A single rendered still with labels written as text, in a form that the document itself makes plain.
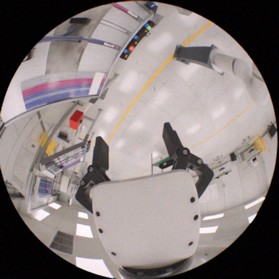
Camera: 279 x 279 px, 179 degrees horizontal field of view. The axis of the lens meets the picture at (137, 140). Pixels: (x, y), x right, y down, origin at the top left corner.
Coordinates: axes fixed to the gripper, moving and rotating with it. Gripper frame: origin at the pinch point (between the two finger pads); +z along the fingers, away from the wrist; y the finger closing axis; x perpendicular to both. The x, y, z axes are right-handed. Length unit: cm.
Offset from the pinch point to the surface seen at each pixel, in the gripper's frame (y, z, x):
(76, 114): -55, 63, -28
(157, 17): 50, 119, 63
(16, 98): -51, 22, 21
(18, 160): -150, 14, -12
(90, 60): -15.5, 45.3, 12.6
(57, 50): -49, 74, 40
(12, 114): -60, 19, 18
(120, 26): 3, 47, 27
